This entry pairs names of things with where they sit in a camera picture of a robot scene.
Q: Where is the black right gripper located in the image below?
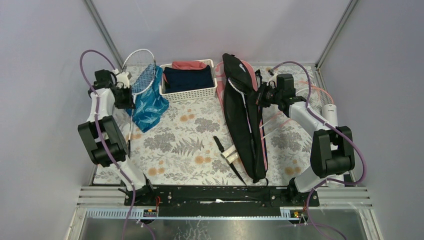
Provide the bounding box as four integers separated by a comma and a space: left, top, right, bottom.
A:
246, 82, 282, 108

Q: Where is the black Crossway racket bag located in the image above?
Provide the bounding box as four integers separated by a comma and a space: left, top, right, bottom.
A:
222, 53, 268, 184

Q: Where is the white shuttlecock tube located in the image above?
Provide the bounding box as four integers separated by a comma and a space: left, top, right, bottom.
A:
322, 104, 339, 127

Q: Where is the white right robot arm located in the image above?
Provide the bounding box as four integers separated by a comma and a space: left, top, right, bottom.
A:
255, 74, 355, 206

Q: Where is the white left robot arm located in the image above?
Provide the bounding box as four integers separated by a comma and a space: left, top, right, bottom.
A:
77, 69, 155, 206

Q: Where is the blue patterned cloth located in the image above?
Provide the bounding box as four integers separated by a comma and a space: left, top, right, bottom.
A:
125, 65, 169, 133

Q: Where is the pink racket bag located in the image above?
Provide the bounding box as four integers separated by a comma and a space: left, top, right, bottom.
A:
214, 60, 268, 171

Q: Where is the navy folded clothing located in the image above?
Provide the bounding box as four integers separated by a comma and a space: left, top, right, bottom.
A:
163, 65, 215, 94

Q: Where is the white perforated plastic basket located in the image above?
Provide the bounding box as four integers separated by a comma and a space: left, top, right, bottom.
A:
159, 59, 217, 102

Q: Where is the coral folded clothing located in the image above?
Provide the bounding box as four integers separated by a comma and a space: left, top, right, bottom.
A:
171, 61, 208, 70

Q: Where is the floral table mat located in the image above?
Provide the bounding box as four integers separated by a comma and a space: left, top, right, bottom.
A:
92, 65, 352, 187

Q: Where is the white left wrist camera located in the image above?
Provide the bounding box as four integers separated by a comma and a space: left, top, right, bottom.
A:
112, 68, 132, 89

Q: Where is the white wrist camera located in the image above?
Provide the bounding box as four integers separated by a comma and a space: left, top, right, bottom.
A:
266, 68, 277, 77
112, 68, 132, 89

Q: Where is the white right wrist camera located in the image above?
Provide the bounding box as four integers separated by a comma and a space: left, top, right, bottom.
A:
266, 68, 277, 77

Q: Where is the black bag shoulder strap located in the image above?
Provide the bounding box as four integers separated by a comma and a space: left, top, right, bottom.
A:
212, 135, 270, 188

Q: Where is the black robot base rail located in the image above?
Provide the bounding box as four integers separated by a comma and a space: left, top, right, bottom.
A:
134, 185, 320, 217

